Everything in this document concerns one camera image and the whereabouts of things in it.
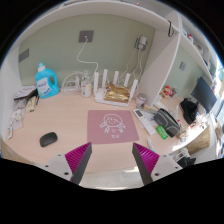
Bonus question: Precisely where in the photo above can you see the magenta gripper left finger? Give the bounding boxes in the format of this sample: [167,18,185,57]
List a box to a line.
[65,142,92,185]

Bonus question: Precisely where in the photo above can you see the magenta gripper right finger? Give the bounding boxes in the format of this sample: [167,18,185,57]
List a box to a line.
[132,143,159,185]

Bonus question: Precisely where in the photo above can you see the black computer mouse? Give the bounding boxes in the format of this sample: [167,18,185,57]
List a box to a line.
[40,132,58,147]

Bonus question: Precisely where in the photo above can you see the pink mouse pad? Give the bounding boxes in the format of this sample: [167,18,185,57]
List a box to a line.
[87,110,139,144]

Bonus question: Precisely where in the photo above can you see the white remote control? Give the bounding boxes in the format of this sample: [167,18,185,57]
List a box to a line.
[133,109,156,135]

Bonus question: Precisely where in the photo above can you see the green small box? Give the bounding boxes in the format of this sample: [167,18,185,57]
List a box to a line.
[156,126,168,139]

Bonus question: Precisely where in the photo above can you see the dark grey pouch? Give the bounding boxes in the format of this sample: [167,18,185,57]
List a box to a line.
[154,108,180,137]

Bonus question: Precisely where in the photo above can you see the black bag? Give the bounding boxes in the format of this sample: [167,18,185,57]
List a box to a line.
[180,98,198,124]

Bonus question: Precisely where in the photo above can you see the red toy figure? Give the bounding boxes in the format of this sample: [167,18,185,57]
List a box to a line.
[161,86,173,98]

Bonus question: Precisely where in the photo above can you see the gold foil snack bag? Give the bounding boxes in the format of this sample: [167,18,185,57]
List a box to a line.
[104,84,130,103]

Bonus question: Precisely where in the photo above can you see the white wifi router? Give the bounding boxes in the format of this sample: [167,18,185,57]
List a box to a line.
[93,69,138,107]

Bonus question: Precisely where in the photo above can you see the white plastic jar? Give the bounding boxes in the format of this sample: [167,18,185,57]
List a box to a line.
[81,80,92,97]

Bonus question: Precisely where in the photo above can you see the pile of packets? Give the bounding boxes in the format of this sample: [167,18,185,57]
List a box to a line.
[7,85,38,139]

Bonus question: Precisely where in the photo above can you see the blue detergent bottle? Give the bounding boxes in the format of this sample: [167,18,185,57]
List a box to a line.
[35,62,59,99]

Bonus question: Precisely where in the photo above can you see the black computer monitor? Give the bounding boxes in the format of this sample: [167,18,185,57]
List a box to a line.
[191,77,217,113]

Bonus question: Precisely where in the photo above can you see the white shelf divider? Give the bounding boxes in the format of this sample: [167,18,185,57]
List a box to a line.
[146,11,181,106]

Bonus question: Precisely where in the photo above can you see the white power adapter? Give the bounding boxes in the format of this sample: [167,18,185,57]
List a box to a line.
[137,36,147,50]

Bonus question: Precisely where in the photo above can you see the white power cable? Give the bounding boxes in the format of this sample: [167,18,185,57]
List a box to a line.
[76,35,100,74]

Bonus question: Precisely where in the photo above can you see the grey wall socket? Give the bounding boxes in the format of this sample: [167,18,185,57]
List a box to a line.
[79,30,94,43]

